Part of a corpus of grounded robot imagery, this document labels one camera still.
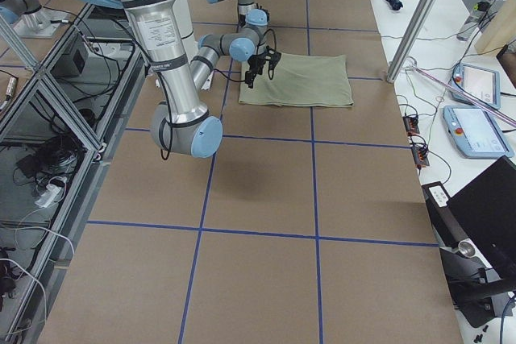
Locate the olive green long-sleeve shirt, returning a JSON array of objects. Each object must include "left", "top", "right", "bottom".
[{"left": 239, "top": 53, "right": 354, "bottom": 108}]

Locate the far blue teach pendant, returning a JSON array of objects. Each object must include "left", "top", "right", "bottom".
[{"left": 450, "top": 64, "right": 501, "bottom": 110}]

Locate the blue teach pendant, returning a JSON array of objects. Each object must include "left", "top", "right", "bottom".
[
  {"left": 443, "top": 106, "right": 514, "bottom": 160},
  {"left": 450, "top": 64, "right": 501, "bottom": 110}
]

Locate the near blue teach pendant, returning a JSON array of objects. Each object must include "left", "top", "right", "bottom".
[{"left": 443, "top": 106, "right": 514, "bottom": 160}]

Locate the black laptop on stand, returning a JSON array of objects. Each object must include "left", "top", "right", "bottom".
[{"left": 422, "top": 156, "right": 515, "bottom": 328}]

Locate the white camera mast pedestal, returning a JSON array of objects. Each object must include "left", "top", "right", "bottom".
[{"left": 173, "top": 0, "right": 198, "bottom": 60}]

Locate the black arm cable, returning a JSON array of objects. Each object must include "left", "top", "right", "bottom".
[{"left": 159, "top": 28, "right": 279, "bottom": 162}]

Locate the aluminium frame enclosure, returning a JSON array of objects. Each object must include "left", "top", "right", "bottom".
[{"left": 1, "top": 15, "right": 141, "bottom": 343}]

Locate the aluminium frame post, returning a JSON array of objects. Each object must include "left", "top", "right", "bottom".
[{"left": 386, "top": 0, "right": 436, "bottom": 83}]

